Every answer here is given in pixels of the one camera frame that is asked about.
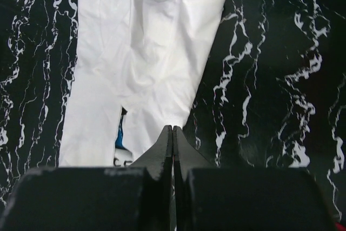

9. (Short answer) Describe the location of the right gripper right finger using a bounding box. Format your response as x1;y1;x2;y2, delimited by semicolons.
172;126;215;230

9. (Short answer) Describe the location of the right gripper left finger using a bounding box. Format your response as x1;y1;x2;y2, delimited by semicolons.
130;126;173;230

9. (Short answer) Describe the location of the white daisy print t-shirt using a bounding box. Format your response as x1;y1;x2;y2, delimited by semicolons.
58;0;225;167

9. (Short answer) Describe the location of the black marbled table mat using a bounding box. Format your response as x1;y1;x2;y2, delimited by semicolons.
1;0;345;223

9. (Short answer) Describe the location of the red folded t-shirt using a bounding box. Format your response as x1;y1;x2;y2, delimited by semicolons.
335;222;346;231

